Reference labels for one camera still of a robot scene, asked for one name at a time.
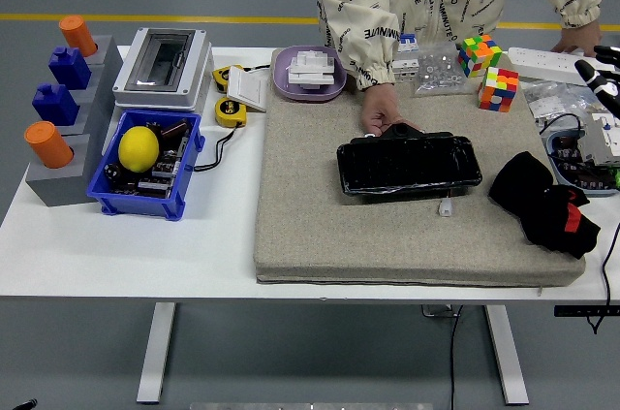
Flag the white power strip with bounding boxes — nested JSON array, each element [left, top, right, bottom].
[[507, 46, 605, 87]]

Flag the light blue tray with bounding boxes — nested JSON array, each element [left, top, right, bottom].
[[544, 130, 620, 198]]

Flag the grey-brown fabric mat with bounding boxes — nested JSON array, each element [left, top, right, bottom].
[[252, 46, 587, 289]]

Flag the multicoloured puzzle cube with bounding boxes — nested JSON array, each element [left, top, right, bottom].
[[457, 34, 504, 79], [477, 66, 520, 113]]

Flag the white plastic parts stack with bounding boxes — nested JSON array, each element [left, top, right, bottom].
[[287, 49, 338, 92]]

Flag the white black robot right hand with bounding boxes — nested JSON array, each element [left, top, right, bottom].
[[573, 45, 620, 116]]

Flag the blue plastic bin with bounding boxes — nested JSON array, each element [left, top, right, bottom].
[[85, 108, 207, 223]]

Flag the thin black cord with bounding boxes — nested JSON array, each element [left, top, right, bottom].
[[538, 112, 585, 136]]

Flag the person's right hand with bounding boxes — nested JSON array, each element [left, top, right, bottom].
[[358, 82, 423, 137]]

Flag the yellow tape measure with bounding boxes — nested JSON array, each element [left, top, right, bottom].
[[214, 96, 249, 129], [211, 64, 244, 94]]

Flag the black rag with red patch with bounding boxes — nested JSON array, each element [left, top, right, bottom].
[[487, 151, 603, 261]]

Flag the black glossy display panel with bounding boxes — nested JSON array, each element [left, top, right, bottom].
[[335, 122, 484, 204]]

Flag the grey under-table bracket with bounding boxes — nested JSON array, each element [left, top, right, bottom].
[[420, 304, 460, 319]]

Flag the white wall switch plate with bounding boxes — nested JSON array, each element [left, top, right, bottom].
[[226, 65, 269, 114]]

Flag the clear bag of metal nuts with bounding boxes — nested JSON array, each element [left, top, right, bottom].
[[411, 41, 470, 99]]

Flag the grey stepped block holder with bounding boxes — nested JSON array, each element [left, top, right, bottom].
[[24, 34, 125, 208]]

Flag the black hanging cable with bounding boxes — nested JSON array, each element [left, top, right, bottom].
[[448, 305, 462, 410]]

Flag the purple shallow tray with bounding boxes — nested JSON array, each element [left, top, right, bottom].
[[271, 45, 348, 102]]

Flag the white blue circuit breaker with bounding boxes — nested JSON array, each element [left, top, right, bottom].
[[390, 34, 420, 84]]

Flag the blue block peg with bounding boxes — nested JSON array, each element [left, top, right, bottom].
[[31, 82, 80, 127], [47, 46, 93, 91]]

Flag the black cable loop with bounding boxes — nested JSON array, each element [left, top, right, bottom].
[[590, 223, 620, 336]]

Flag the clear bags of small parts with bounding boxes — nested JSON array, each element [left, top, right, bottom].
[[522, 79, 620, 126]]

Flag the person's left hand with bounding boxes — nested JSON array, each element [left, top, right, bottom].
[[550, 21, 604, 57]]

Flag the yellow lemon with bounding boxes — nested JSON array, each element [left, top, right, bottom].
[[117, 126, 161, 173]]

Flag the white table leg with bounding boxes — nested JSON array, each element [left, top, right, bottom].
[[483, 305, 530, 406], [136, 301, 177, 405]]

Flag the orange cylinder peg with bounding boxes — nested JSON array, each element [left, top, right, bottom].
[[23, 120, 76, 170], [58, 15, 99, 58]]

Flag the grey electrical enclosure box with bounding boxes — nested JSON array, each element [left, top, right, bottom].
[[111, 26, 215, 113]]

